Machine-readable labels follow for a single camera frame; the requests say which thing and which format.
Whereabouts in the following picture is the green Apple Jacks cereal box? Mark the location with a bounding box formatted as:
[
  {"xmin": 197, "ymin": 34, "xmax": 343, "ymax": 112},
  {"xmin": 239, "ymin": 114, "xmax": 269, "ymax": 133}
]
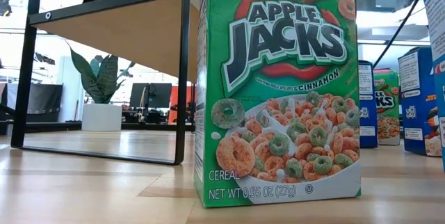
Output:
[
  {"xmin": 373, "ymin": 68, "xmax": 401, "ymax": 147},
  {"xmin": 193, "ymin": 0, "xmax": 362, "ymax": 209}
]

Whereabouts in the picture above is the blue Frosted Flakes cereal box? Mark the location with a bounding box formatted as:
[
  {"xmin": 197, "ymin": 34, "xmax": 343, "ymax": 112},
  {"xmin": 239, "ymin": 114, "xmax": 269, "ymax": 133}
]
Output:
[
  {"xmin": 357, "ymin": 60, "xmax": 379, "ymax": 149},
  {"xmin": 398, "ymin": 45, "xmax": 443, "ymax": 158}
]

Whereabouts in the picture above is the light-blue Rice Krispies cereal box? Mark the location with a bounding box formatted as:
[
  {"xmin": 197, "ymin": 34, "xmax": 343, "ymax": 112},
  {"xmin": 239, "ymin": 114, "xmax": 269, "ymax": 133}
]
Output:
[{"xmin": 423, "ymin": 0, "xmax": 445, "ymax": 175}]

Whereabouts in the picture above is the black-framed wooden shelf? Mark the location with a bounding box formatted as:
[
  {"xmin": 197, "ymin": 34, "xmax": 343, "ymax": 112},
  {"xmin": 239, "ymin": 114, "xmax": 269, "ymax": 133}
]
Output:
[{"xmin": 10, "ymin": 0, "xmax": 202, "ymax": 166}]

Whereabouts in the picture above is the green snake plant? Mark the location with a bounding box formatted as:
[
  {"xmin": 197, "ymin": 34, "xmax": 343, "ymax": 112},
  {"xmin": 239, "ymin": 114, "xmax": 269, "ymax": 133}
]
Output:
[{"xmin": 67, "ymin": 42, "xmax": 136, "ymax": 105}]

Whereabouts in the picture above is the black draped desk panel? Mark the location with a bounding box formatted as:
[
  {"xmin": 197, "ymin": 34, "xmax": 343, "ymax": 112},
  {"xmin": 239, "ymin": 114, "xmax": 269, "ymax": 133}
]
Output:
[{"xmin": 6, "ymin": 83, "xmax": 64, "ymax": 123}]

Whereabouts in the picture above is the dark computer monitor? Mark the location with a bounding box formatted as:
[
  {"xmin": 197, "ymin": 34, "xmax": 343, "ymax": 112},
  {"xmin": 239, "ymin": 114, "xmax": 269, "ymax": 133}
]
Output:
[{"xmin": 129, "ymin": 82, "xmax": 173, "ymax": 109}]

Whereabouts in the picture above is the white planter pot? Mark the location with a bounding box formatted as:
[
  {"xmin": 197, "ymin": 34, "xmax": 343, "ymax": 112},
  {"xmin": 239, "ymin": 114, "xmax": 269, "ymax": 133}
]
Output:
[{"xmin": 81, "ymin": 103, "xmax": 123, "ymax": 132}]

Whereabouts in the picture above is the red-orange office partition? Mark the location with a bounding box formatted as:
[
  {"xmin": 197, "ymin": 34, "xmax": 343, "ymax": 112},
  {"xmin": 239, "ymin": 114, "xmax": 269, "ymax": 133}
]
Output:
[{"xmin": 169, "ymin": 85, "xmax": 196, "ymax": 125}]

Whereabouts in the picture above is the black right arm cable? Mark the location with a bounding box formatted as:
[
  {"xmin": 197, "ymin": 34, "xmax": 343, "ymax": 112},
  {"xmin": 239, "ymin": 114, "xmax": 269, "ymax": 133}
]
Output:
[{"xmin": 373, "ymin": 0, "xmax": 432, "ymax": 69}]

